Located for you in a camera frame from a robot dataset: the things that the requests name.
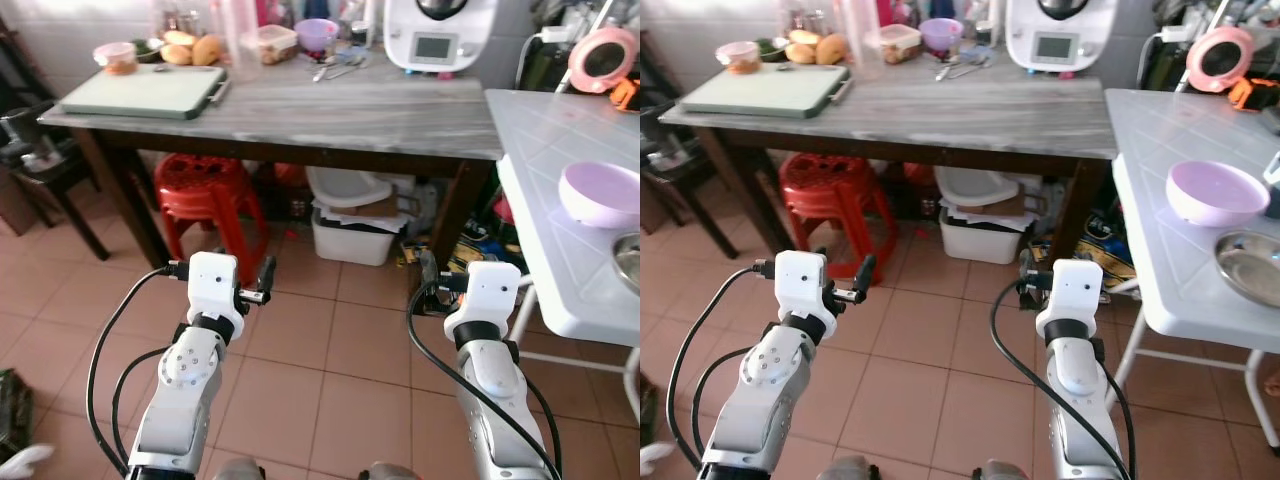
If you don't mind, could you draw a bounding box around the dark green bag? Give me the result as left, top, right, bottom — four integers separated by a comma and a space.
0, 367, 37, 461

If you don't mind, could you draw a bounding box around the dark wooden marble-top table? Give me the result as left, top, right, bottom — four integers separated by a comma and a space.
38, 48, 506, 273
658, 48, 1119, 265

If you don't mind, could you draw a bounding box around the clear plastic pitcher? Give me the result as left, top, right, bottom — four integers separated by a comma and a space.
839, 0, 887, 80
214, 0, 263, 79

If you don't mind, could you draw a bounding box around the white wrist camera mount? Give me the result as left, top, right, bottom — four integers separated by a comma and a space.
1034, 259, 1105, 338
186, 252, 245, 339
774, 250, 837, 338
444, 262, 522, 341

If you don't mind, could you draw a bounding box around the black side table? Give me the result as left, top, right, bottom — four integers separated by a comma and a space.
0, 104, 112, 262
640, 104, 737, 260

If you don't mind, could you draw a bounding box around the red plastic stool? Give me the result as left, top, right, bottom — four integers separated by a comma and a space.
779, 152, 899, 282
154, 152, 270, 287

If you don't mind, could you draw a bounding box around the white folding table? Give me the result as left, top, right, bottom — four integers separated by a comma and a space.
484, 88, 641, 421
1104, 88, 1280, 453

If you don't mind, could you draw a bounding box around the long black left arm cable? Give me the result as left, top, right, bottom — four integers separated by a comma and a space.
667, 262, 779, 473
87, 262, 191, 477

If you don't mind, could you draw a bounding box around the large lilac bowl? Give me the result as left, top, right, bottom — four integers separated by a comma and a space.
557, 160, 641, 230
1165, 160, 1272, 229

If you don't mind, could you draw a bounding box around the pink-lidded plastic food tub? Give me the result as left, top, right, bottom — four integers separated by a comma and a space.
93, 41, 139, 77
714, 40, 762, 76

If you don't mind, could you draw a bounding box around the white plastic bin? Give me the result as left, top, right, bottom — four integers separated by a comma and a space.
311, 205, 403, 268
937, 206, 1027, 267

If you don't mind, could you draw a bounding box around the small purple bowl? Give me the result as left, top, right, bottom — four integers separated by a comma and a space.
919, 18, 966, 57
294, 18, 342, 57

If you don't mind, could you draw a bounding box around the stainless steel bowl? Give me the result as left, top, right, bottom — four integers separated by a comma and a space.
1214, 230, 1280, 310
611, 231, 641, 297

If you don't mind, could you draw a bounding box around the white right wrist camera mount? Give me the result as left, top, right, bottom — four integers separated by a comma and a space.
1034, 259, 1105, 338
444, 262, 522, 341

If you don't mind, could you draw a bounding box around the green cutting board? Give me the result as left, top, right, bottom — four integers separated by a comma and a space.
58, 64, 232, 122
679, 64, 854, 120

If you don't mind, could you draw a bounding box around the clear food container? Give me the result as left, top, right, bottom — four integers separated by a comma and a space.
879, 23, 924, 66
246, 24, 300, 66

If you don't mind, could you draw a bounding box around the metal spoon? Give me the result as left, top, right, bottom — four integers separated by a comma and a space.
311, 55, 368, 84
934, 54, 992, 82

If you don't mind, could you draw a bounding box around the short black left arm cable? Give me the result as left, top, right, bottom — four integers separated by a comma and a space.
111, 345, 173, 467
689, 346, 753, 459

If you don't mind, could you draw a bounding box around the white kitchen appliance with display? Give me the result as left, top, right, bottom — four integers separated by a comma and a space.
383, 0, 500, 74
1004, 0, 1120, 74

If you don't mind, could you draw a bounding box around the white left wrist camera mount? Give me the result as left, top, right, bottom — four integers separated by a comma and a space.
186, 252, 245, 339
774, 250, 837, 338

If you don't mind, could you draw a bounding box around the white object on floor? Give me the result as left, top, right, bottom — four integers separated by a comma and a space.
0, 444, 57, 480
640, 441, 677, 477

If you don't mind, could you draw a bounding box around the white plastic basin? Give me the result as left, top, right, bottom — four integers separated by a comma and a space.
304, 166, 397, 210
932, 166, 1022, 209

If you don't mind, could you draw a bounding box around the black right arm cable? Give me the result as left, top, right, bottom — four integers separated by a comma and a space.
405, 283, 563, 480
989, 280, 1133, 480

